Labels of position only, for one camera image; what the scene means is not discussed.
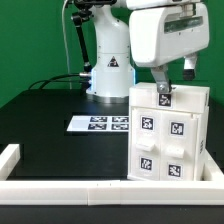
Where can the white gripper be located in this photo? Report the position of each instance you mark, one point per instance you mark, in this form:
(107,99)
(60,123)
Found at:
(160,35)

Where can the white cabinet door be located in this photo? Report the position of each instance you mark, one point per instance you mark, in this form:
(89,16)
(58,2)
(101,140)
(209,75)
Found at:
(147,127)
(178,142)

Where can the white cabinet body box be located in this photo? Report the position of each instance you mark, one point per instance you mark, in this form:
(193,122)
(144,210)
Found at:
(199,158)

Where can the white cabinet top block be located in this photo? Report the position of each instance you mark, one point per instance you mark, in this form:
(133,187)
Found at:
(183,98)

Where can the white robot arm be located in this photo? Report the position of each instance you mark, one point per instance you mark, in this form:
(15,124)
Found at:
(114,73)

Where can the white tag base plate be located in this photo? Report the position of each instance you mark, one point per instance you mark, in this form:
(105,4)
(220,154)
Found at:
(98,124)

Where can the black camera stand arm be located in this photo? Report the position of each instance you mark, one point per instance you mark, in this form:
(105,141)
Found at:
(82,15)

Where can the white U-shaped fence frame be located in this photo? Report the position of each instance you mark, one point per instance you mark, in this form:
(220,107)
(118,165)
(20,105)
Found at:
(208,191)

